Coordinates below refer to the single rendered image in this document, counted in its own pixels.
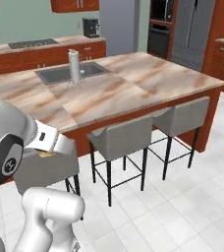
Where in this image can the black built-in oven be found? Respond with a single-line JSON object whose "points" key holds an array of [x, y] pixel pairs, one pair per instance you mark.
{"points": [[159, 41]]}

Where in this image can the black coffee machine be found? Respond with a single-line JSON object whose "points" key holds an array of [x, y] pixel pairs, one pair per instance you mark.
{"points": [[91, 28]]}

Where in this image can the red wood wall cupboard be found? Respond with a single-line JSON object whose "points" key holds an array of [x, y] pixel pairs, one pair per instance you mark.
{"points": [[74, 5]]}

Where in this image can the grey sink basin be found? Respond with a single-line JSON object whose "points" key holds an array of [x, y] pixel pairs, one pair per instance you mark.
{"points": [[60, 74]]}

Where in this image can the wooden kitchen island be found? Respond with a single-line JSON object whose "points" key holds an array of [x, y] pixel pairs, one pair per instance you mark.
{"points": [[123, 82]]}

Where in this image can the grey stool with black legs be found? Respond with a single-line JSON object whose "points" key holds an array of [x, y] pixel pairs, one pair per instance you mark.
{"points": [[123, 138], [182, 114], [45, 170]]}

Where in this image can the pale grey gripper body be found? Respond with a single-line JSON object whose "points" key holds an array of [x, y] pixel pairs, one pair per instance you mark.
{"points": [[64, 144]]}

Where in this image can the black hob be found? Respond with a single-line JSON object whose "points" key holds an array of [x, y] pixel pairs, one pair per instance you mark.
{"points": [[32, 43]]}

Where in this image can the red wood base cupboard run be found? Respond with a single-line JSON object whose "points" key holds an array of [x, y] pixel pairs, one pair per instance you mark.
{"points": [[35, 59]]}

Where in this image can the white wall socket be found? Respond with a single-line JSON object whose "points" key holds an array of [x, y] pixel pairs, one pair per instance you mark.
{"points": [[78, 23]]}

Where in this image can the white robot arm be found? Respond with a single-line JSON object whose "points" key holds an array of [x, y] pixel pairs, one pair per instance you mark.
{"points": [[6, 131]]}

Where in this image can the grey fridge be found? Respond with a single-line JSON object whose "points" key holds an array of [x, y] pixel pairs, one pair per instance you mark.
{"points": [[191, 32]]}

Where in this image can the silver tap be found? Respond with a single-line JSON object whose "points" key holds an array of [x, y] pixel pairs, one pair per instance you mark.
{"points": [[74, 65]]}

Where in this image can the black microwave oven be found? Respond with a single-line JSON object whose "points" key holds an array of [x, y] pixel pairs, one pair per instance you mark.
{"points": [[161, 9]]}

